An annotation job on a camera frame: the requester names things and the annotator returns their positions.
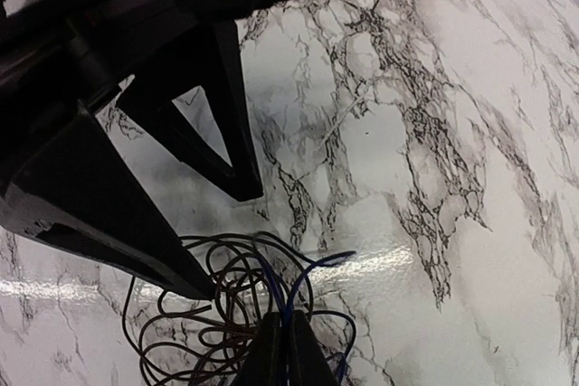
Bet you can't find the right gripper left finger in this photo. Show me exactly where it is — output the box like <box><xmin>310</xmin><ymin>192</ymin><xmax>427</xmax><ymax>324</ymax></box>
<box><xmin>233</xmin><ymin>312</ymin><xmax>282</xmax><ymax>386</ymax></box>

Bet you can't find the blue cable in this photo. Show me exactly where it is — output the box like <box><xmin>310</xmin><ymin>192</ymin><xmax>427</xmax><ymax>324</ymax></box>
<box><xmin>255</xmin><ymin>249</ymin><xmax>358</xmax><ymax>386</ymax></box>

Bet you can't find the black cable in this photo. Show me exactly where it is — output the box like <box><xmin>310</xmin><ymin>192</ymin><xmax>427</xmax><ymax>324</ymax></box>
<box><xmin>121</xmin><ymin>231</ymin><xmax>370</xmax><ymax>386</ymax></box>

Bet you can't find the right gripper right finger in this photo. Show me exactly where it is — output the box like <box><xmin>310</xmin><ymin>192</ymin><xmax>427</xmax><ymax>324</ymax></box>
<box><xmin>289</xmin><ymin>311</ymin><xmax>337</xmax><ymax>386</ymax></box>

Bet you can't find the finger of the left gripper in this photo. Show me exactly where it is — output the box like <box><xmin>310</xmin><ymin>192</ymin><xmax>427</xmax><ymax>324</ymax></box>
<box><xmin>116</xmin><ymin>20</ymin><xmax>263</xmax><ymax>202</ymax></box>
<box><xmin>1</xmin><ymin>105</ymin><xmax>215</xmax><ymax>300</ymax></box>

